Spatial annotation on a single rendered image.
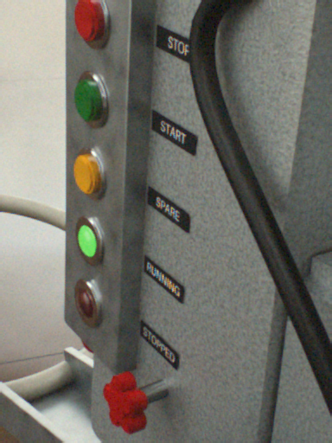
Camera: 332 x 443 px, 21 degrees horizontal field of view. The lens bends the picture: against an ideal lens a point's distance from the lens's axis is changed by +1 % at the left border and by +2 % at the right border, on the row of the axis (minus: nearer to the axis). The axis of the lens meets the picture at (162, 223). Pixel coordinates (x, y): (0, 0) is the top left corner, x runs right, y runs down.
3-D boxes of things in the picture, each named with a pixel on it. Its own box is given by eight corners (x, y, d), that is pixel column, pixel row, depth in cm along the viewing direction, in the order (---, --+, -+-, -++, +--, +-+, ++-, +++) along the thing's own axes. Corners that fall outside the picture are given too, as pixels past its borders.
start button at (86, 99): (106, 125, 57) (107, 86, 56) (92, 128, 57) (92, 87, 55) (86, 112, 59) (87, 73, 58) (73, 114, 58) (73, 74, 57)
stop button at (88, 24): (108, 45, 55) (110, 1, 54) (93, 47, 54) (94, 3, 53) (87, 33, 57) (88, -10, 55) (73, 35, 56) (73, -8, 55)
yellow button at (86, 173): (105, 197, 59) (105, 162, 58) (91, 201, 59) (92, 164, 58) (86, 182, 61) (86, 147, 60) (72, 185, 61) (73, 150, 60)
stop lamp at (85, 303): (105, 322, 64) (105, 293, 63) (87, 327, 64) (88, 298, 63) (88, 305, 66) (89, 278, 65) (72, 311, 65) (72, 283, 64)
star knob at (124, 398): (182, 424, 61) (186, 376, 59) (128, 446, 59) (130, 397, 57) (152, 393, 64) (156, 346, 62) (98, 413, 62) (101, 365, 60)
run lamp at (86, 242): (107, 260, 62) (108, 230, 61) (89, 265, 61) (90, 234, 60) (90, 245, 64) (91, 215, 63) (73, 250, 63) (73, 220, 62)
